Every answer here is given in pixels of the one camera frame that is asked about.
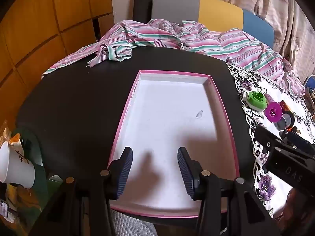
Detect wooden wardrobe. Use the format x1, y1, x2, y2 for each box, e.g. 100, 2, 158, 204
0, 0, 115, 128

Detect grey cylinder container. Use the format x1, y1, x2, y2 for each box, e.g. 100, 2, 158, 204
275, 112, 295, 131

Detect person's right hand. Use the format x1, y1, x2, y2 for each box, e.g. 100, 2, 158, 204
282, 189, 306, 227

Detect person's grey trousers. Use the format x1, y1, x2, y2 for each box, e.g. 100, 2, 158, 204
111, 209, 158, 236

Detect green glass side table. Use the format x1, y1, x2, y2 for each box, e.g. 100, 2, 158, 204
10, 127, 62, 202

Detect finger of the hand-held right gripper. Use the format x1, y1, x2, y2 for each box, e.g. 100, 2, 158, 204
283, 131, 315, 153
254, 125, 315, 161

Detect blue cup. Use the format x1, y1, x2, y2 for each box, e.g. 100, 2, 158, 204
304, 77, 315, 96

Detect beige patterned curtain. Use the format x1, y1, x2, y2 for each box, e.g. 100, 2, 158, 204
217, 0, 315, 79

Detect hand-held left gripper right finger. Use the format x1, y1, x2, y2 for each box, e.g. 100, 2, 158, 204
177, 147, 281, 236

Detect white paper cup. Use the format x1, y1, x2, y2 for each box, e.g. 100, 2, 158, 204
0, 133, 36, 189

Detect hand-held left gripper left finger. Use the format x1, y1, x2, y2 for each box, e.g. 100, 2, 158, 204
37, 147, 134, 236

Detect pink rimmed white tray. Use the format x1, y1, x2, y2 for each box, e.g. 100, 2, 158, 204
107, 70, 240, 219

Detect pink green striped cloth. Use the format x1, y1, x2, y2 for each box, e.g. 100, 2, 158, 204
42, 19, 306, 97

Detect grey yellow blue padded panel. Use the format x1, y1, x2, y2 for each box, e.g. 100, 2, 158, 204
151, 0, 275, 48

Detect black rolled mat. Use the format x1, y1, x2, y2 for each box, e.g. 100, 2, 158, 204
133, 0, 156, 24

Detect white floral embroidered tablecloth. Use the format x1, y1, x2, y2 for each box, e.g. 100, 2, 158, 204
226, 63, 315, 219

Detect orange snack packet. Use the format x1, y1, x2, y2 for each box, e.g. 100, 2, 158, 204
0, 119, 21, 148

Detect green plastic punch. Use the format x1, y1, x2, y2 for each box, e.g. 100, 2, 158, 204
242, 91, 267, 112

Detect purple plastic cup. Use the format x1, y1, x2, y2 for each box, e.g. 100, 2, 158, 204
264, 101, 283, 123

